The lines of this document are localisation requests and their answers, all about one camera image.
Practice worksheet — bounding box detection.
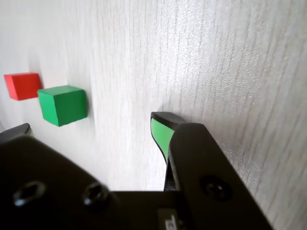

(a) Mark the green cube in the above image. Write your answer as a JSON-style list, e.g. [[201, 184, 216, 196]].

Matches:
[[36, 85, 88, 127]]

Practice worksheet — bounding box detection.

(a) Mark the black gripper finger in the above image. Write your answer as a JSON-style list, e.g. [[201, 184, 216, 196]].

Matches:
[[150, 111, 274, 230], [0, 123, 126, 230]]

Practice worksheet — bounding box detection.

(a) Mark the red cube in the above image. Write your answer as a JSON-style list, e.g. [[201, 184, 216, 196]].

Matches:
[[3, 72, 44, 101]]

